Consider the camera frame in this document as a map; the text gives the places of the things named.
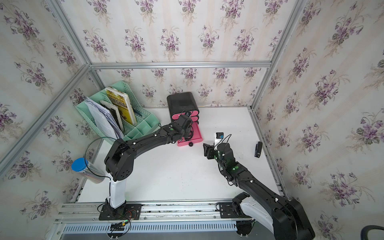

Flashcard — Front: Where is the pink bottom drawer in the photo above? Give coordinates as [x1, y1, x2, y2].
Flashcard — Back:
[177, 122, 203, 147]

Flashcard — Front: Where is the pink drawer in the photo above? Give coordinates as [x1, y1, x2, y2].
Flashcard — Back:
[177, 122, 203, 147]
[191, 116, 199, 122]
[172, 110, 199, 120]

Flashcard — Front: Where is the pink top drawer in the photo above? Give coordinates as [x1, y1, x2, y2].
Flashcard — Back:
[172, 110, 199, 120]

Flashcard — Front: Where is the black pink drawer cabinet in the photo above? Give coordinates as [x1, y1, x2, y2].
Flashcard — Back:
[167, 92, 200, 121]

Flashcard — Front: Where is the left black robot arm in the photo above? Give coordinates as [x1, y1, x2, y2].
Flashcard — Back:
[104, 115, 193, 210]

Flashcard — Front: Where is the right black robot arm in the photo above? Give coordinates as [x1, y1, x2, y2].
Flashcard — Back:
[203, 143, 316, 240]

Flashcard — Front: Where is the black stapler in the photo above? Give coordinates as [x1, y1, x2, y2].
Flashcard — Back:
[254, 141, 263, 158]

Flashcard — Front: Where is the yellow book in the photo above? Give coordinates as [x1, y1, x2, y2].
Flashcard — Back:
[105, 87, 137, 126]

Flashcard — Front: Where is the green plastic file organizer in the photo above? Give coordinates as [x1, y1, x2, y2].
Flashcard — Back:
[90, 81, 160, 140]

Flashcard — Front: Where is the white paper stack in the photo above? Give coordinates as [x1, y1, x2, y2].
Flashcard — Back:
[85, 98, 123, 139]

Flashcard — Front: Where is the blue lid plastic jar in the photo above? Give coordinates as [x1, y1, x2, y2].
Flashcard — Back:
[71, 158, 106, 184]

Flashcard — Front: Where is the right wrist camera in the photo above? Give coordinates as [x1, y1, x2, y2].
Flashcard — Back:
[214, 132, 224, 147]

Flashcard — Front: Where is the aluminium front rail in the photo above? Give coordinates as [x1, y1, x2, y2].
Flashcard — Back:
[53, 199, 304, 223]

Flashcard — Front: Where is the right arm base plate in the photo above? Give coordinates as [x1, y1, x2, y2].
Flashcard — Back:
[216, 202, 243, 219]

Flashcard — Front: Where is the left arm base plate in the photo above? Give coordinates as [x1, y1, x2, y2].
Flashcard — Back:
[98, 203, 143, 221]

